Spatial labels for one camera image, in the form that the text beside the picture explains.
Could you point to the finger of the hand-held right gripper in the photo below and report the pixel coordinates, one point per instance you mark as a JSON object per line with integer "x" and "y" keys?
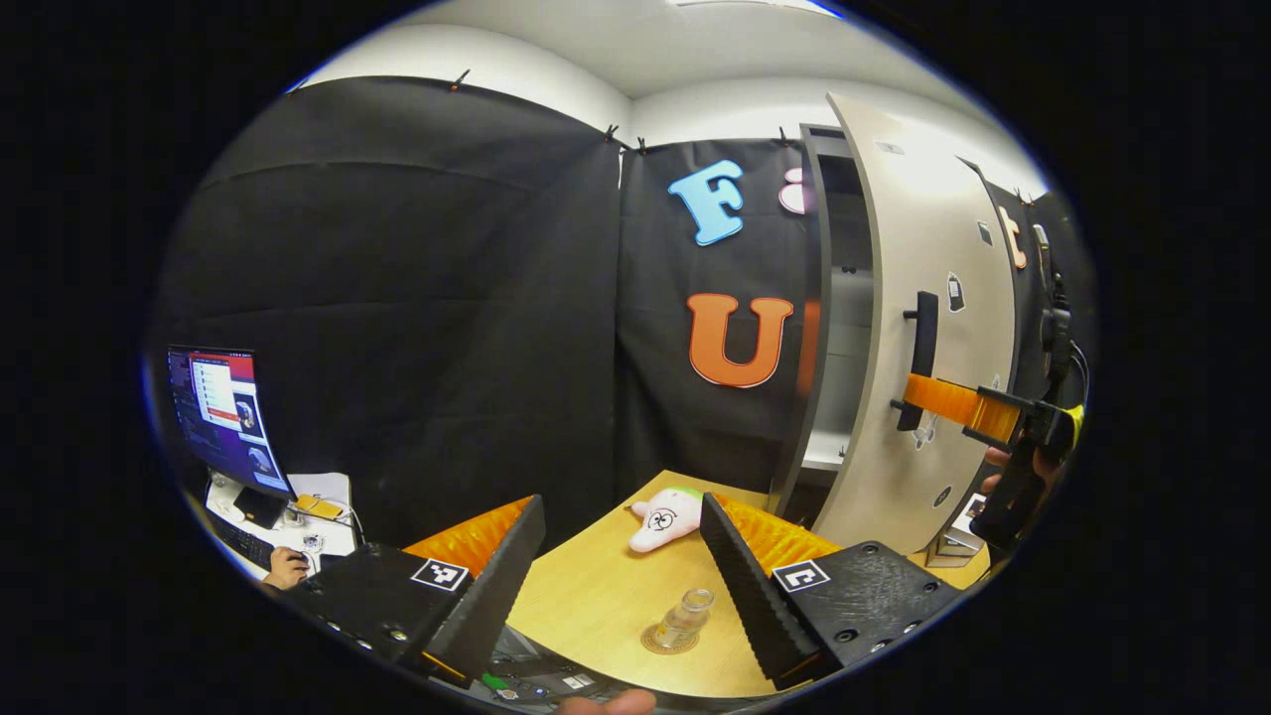
{"x": 953, "y": 402}

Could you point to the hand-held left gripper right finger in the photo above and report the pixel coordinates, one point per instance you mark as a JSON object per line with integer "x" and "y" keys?
{"x": 755, "y": 596}

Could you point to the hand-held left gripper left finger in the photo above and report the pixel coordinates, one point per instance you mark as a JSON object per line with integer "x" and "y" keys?
{"x": 501, "y": 586}

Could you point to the clear plastic bottle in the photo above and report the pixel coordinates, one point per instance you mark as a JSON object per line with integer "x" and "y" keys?
{"x": 685, "y": 621}

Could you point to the round brown coaster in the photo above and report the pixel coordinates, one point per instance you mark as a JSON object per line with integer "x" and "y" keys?
{"x": 667, "y": 650}

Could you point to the beige cabinet door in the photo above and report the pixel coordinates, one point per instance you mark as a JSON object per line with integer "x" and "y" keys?
{"x": 953, "y": 218}

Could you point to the dark grey cabinet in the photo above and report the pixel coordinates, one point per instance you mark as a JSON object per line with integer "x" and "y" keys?
{"x": 812, "y": 218}

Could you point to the white portrait cover book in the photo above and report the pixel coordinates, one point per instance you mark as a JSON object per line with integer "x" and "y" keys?
{"x": 968, "y": 511}

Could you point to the white side desk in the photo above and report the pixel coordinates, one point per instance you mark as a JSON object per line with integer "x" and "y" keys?
{"x": 333, "y": 536}

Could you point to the small yellow object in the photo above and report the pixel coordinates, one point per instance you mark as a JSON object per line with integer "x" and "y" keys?
{"x": 318, "y": 506}

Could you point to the black keyboard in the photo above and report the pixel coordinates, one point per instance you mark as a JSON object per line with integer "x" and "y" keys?
{"x": 243, "y": 544}

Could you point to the black backdrop cloth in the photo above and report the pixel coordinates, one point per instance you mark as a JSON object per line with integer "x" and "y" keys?
{"x": 397, "y": 298}

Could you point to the computer monitor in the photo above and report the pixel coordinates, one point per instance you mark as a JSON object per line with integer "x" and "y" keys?
{"x": 223, "y": 407}

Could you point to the long ceiling light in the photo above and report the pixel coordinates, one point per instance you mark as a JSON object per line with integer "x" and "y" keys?
{"x": 755, "y": 4}

